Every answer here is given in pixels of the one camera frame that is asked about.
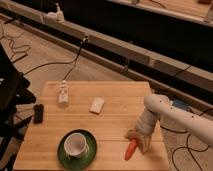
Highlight white cup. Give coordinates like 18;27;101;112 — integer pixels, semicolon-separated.
64;133;89;158

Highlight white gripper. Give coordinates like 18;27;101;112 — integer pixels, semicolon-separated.
125;109;159;154

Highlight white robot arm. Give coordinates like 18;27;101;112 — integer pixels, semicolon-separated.
125;94;213;157

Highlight black power cable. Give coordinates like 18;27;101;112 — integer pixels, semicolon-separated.
23;35;90;82

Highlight white power strip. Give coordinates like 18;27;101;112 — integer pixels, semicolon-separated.
58;80;69;106

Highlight black chair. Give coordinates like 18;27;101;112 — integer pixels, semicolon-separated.
0;43;37;171

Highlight small black device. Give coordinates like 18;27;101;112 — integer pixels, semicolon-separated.
34;104;44;124

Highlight black floor cables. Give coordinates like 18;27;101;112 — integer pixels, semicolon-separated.
160;106;213;171

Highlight green saucer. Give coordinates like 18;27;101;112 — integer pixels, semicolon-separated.
57;129;97;171

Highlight grey metal rail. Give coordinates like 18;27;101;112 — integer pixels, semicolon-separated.
0;0;213;93

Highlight blue box on floor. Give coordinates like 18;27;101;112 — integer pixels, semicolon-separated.
173;99;190;111

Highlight white object on rail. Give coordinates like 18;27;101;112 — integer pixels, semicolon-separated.
45;3;65;22

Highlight white sponge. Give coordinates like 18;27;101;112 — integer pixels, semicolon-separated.
90;97;105;114

